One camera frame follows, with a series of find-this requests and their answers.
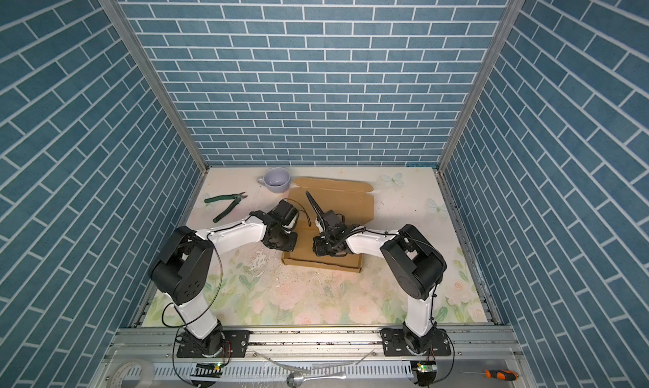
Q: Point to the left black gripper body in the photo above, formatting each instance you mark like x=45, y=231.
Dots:
x=286, y=240

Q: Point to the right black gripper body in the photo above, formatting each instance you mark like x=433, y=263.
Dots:
x=324, y=245

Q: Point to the brown cardboard box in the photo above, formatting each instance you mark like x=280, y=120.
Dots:
x=335, y=208

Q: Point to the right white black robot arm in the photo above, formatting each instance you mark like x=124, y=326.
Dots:
x=417, y=265

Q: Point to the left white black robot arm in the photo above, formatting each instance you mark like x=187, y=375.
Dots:
x=183, y=264

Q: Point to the lavender ceramic cup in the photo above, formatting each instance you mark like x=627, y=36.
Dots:
x=277, y=180

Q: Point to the clear plastic strip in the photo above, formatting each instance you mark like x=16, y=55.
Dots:
x=310, y=367

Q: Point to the metal spoon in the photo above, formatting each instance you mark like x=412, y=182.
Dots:
x=297, y=379

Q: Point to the clear tape roll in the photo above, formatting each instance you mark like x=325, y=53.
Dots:
x=145, y=376

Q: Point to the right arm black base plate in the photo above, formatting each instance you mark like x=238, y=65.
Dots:
x=401, y=342

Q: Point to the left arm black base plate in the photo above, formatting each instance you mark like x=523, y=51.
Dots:
x=224, y=344

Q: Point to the aluminium front rail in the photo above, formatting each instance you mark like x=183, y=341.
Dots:
x=476, y=341

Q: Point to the orange handled screwdriver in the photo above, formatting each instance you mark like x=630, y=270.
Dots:
x=499, y=374

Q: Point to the aluminium corner post left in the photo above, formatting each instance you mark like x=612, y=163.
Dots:
x=126, y=32

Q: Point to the aluminium corner post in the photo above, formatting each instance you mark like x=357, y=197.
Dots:
x=126, y=32
x=512, y=10

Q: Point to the aluminium corner post right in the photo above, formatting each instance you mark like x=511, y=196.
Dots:
x=512, y=10

